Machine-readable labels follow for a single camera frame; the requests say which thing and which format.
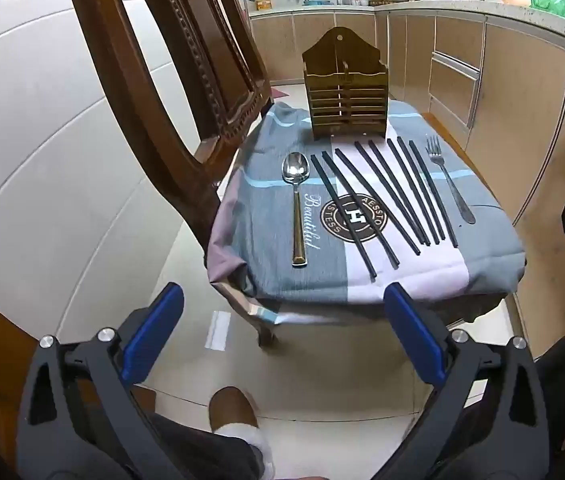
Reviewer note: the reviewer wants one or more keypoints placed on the white speckled kitchen counter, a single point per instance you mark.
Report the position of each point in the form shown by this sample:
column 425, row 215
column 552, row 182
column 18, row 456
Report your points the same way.
column 462, row 7

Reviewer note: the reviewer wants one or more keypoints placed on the blue basin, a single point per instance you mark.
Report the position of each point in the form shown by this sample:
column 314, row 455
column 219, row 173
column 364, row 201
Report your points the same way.
column 318, row 2

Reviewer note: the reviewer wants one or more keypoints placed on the red floor mat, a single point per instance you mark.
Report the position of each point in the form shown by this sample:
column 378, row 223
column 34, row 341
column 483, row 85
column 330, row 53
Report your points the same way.
column 277, row 93

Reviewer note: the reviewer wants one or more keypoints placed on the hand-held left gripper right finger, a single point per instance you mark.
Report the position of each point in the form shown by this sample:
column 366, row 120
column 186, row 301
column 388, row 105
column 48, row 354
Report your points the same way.
column 415, row 330

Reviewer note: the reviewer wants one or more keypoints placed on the row of black chopsticks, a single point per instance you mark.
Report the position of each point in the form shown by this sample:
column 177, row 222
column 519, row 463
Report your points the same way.
column 385, row 197

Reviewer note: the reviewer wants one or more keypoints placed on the silver fork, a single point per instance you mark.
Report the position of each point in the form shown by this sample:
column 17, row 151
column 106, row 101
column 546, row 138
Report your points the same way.
column 450, row 187

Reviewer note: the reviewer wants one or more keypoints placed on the wooden utensil holder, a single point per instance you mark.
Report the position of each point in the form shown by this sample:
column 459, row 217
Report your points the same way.
column 345, row 105

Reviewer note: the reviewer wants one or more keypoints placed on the brown slipper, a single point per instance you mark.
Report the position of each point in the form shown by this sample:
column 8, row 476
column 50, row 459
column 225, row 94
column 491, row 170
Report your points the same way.
column 232, row 405

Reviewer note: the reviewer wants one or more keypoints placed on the white sock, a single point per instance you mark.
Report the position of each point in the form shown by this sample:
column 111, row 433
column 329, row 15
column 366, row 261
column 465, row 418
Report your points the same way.
column 247, row 440

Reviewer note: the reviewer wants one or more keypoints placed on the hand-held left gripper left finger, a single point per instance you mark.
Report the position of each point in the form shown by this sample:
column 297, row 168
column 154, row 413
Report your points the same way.
column 155, row 330

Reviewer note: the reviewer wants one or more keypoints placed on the grey blue printed cloth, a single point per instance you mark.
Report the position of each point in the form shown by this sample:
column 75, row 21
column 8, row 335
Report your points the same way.
column 272, row 240

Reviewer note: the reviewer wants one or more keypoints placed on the yellow box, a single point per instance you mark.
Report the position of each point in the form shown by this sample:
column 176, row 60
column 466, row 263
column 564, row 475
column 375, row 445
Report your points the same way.
column 262, row 4

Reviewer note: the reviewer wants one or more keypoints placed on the carved brown wooden chair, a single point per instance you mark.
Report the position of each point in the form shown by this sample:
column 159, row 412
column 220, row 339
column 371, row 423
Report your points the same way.
column 107, row 60

